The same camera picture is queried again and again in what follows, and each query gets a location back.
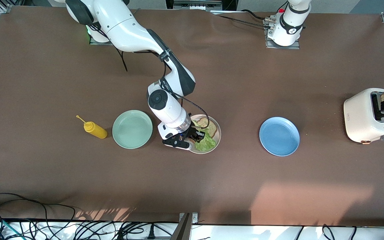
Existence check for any green lettuce leaf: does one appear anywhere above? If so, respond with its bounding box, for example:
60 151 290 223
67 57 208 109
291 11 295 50
192 120 216 152

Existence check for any yellow mustard squeeze bottle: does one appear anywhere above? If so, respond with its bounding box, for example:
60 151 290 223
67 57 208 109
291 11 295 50
76 115 108 139

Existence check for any beige plate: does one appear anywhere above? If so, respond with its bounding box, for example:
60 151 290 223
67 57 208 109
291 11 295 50
189 114 221 154

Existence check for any mint green plate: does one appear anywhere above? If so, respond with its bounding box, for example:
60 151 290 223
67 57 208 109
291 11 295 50
112 110 153 149

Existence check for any blue plate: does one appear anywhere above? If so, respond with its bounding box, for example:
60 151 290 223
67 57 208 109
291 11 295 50
259 117 300 157

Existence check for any cream white toaster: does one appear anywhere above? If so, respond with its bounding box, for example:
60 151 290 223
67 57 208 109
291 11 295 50
343 88 384 144

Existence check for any grey power strip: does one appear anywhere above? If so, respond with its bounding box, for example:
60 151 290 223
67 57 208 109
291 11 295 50
165 0 224 11

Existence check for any silver corner bracket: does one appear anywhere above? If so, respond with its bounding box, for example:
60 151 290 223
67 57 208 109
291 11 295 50
179 212 198 223

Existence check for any grey aluminium profile post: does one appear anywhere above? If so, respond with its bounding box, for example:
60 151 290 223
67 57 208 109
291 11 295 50
170 213 191 240

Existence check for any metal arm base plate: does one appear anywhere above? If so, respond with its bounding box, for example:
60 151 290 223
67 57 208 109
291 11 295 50
89 35 112 46
265 18 301 50

